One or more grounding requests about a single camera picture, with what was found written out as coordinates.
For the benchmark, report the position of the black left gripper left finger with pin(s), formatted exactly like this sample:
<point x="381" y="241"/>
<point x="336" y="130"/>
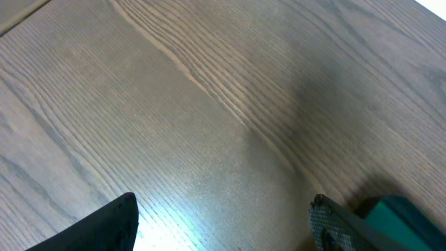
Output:
<point x="112" y="227"/>

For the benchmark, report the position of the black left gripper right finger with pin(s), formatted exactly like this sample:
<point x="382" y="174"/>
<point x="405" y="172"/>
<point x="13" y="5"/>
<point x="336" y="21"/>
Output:
<point x="337" y="228"/>

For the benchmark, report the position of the dark green rectangular tray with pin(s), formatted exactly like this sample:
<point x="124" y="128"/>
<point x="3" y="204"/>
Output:
<point x="400" y="219"/>

